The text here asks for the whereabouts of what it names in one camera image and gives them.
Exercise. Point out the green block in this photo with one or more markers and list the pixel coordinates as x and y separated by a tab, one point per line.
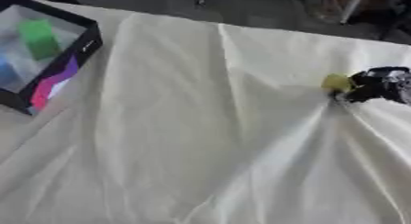
40	39

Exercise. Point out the black box with white inside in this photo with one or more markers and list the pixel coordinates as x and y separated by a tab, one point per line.
64	71

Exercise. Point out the white pole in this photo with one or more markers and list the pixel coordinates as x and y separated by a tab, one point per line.
354	4

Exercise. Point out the blue block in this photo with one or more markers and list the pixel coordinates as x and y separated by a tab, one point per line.
6	73

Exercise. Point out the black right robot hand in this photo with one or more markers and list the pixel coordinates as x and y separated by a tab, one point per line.
377	85

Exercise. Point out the yellow-green round toy fruit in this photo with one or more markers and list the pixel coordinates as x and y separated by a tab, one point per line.
337	83

